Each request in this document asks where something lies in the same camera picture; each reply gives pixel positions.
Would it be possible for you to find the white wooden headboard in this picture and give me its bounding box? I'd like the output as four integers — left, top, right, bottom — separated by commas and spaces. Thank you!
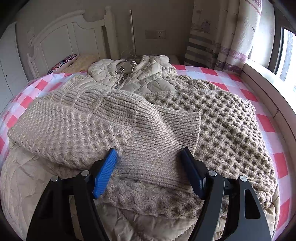
27, 6, 120, 79

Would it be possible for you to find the yellow textured pillow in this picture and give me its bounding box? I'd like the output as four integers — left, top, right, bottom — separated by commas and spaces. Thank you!
62, 54, 97, 74

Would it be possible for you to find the beige window sill ledge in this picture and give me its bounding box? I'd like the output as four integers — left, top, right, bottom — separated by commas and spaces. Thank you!
241, 59, 295, 209

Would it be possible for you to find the wall power socket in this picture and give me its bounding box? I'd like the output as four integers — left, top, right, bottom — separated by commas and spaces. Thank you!
145, 30, 166, 40

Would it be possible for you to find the red white checkered bedsheet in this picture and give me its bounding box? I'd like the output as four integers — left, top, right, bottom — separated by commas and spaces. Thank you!
1, 65, 292, 237

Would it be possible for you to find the beige quilted jacket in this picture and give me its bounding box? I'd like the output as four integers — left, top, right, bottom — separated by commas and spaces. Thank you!
1, 56, 279, 240

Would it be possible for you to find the metal lamp pole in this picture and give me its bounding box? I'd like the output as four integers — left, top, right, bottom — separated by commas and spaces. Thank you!
129, 9, 136, 55

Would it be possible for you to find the beige knitted sweater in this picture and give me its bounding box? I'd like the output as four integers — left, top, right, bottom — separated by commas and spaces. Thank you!
1, 75, 279, 224

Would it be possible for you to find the window with dark frame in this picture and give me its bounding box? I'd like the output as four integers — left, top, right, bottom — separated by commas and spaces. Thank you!
268, 6, 295, 83

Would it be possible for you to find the striped patterned curtain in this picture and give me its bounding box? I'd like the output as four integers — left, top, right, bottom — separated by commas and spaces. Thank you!
184, 0, 262, 75

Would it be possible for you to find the white wardrobe door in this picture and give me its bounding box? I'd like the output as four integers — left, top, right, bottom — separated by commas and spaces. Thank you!
0, 22, 28, 111

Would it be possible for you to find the colourful patterned pillow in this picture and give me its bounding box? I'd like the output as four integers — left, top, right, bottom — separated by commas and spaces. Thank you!
47, 54, 79, 75

